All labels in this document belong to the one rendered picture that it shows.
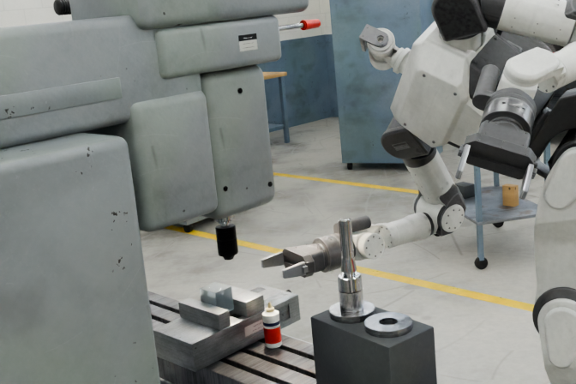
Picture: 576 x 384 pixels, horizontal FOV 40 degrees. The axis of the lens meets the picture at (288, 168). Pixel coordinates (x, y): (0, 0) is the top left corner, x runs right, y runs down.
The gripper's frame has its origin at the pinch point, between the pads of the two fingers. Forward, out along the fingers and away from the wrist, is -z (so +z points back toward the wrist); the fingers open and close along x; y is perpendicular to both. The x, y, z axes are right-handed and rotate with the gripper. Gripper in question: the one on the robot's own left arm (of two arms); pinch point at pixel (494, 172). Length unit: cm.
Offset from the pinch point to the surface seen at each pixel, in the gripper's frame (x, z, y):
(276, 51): 50, 34, -16
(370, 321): 12.1, -12.0, -34.3
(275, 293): 39, 16, -78
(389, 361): 6.5, -20.3, -32.1
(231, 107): 54, 19, -22
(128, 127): 66, -3, -14
